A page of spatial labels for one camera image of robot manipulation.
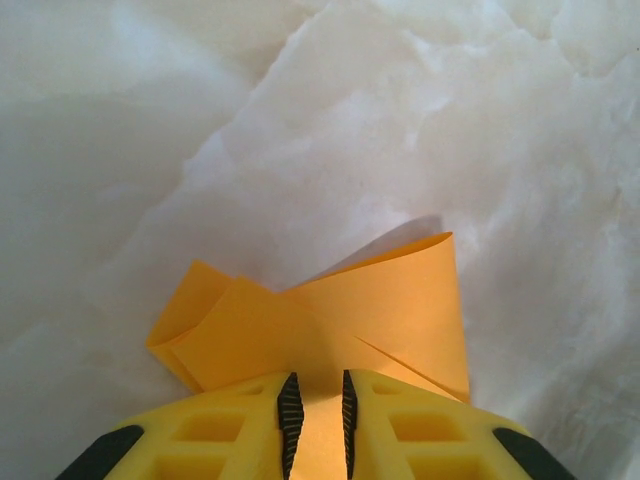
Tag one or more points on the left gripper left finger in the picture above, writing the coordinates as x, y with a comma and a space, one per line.
250, 440

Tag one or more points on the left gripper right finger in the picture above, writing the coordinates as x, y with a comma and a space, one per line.
380, 440

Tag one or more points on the orange paper sheet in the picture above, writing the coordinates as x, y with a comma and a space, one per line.
350, 310

